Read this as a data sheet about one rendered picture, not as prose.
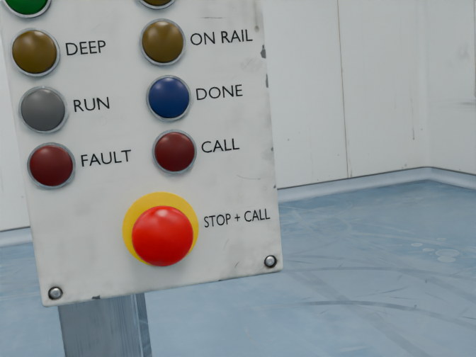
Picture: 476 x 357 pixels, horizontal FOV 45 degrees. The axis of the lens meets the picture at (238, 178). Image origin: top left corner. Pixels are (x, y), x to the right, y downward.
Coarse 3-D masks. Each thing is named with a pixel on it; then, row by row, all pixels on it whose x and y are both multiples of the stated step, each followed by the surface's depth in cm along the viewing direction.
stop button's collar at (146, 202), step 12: (156, 192) 39; (168, 192) 39; (132, 204) 39; (144, 204) 39; (156, 204) 39; (168, 204) 39; (180, 204) 39; (132, 216) 39; (192, 216) 40; (132, 252) 39
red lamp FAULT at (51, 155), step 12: (36, 156) 37; (48, 156) 37; (60, 156) 37; (36, 168) 37; (48, 168) 37; (60, 168) 37; (72, 168) 37; (36, 180) 37; (48, 180) 37; (60, 180) 37
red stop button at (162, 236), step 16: (160, 208) 37; (144, 224) 36; (160, 224) 37; (176, 224) 37; (144, 240) 36; (160, 240) 37; (176, 240) 37; (192, 240) 38; (144, 256) 37; (160, 256) 37; (176, 256) 37
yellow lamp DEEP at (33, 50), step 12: (24, 36) 35; (36, 36) 36; (48, 36) 36; (12, 48) 36; (24, 48) 35; (36, 48) 36; (48, 48) 36; (24, 60) 36; (36, 60) 36; (48, 60) 36; (36, 72) 36
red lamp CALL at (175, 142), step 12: (180, 132) 38; (156, 144) 38; (168, 144) 38; (180, 144) 38; (192, 144) 38; (156, 156) 38; (168, 156) 38; (180, 156) 38; (192, 156) 39; (168, 168) 38; (180, 168) 38
